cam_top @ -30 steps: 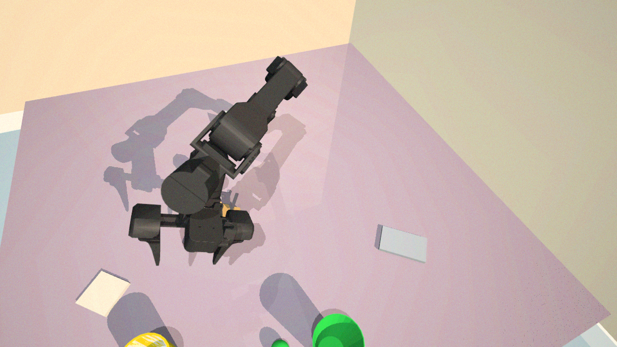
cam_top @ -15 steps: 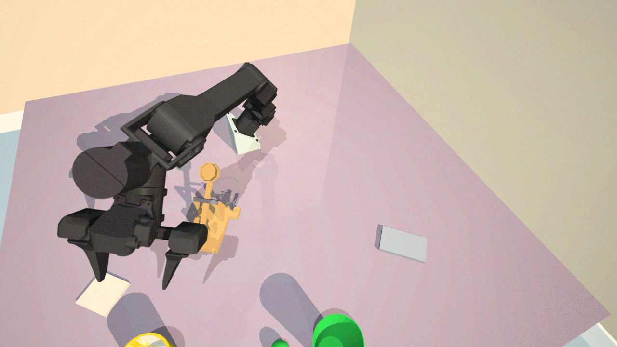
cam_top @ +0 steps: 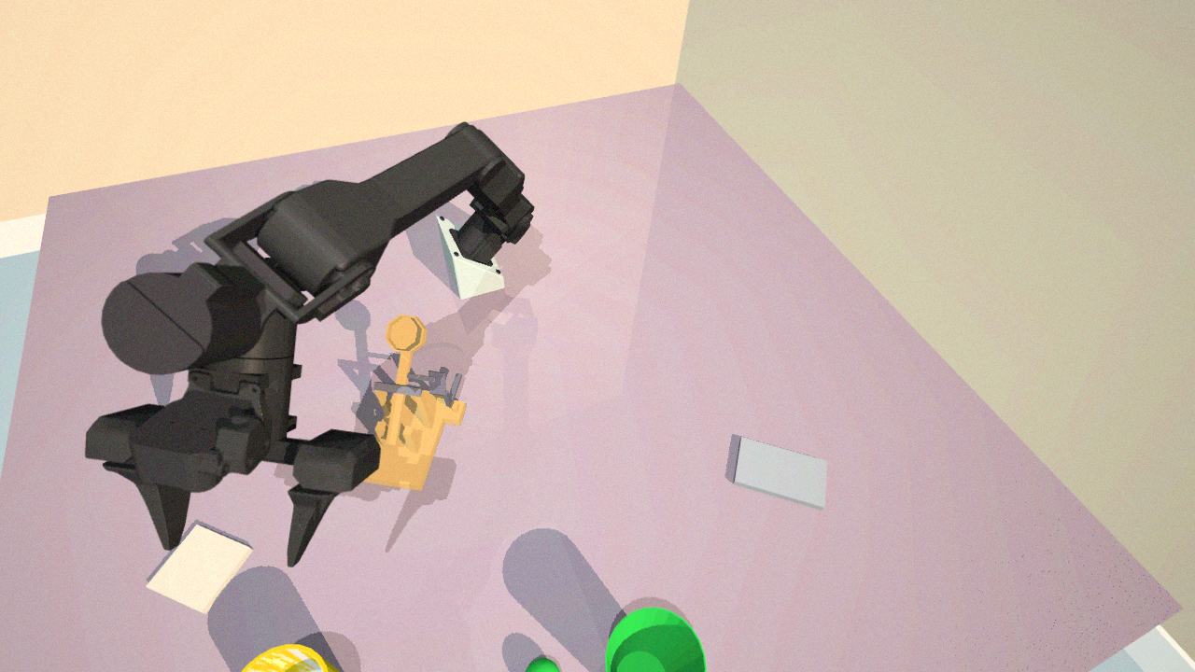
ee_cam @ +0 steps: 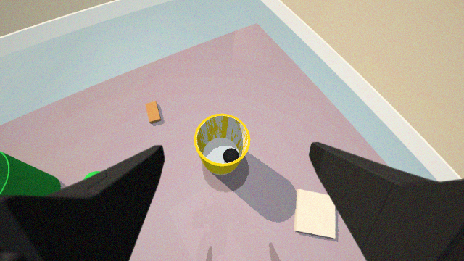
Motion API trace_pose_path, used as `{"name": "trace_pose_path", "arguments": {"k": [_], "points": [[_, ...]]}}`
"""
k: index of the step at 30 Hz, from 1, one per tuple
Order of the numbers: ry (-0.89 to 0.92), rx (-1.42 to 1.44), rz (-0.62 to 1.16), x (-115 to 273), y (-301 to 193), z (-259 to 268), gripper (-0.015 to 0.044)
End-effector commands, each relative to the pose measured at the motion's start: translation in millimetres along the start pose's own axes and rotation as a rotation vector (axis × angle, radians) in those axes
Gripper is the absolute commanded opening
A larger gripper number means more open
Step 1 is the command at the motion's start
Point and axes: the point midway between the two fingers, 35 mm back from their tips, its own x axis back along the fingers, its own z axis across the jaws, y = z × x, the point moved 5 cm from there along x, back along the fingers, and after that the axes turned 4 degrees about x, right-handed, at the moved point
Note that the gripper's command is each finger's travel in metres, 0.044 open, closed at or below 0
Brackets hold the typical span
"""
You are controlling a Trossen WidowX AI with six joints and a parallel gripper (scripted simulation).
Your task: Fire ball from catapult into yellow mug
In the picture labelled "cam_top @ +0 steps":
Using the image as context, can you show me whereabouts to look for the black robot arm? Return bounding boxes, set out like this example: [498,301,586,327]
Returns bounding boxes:
[102,121,535,493]

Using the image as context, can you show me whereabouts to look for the green plastic cup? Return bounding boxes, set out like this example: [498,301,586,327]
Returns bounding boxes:
[605,607,706,672]

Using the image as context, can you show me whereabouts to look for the green ball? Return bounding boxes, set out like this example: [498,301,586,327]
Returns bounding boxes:
[526,658,560,672]

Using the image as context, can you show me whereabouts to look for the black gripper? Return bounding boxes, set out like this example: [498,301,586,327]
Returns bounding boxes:
[85,355,382,567]

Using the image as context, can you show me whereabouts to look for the yellow cup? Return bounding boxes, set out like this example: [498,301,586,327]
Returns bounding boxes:
[243,644,341,672]

